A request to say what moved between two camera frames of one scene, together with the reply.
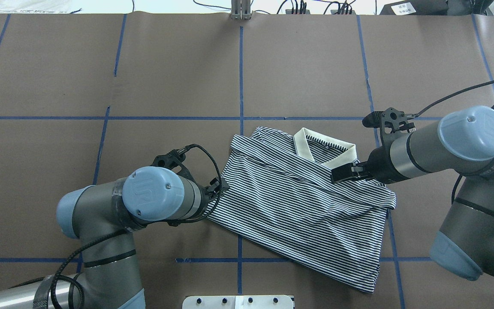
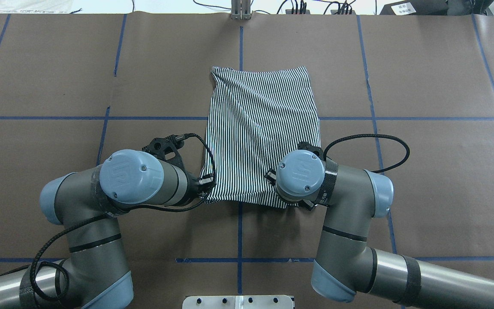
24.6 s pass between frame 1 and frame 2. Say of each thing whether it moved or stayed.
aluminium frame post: stayed
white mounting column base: stayed
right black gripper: moved
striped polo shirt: moved
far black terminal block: stayed
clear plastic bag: stayed
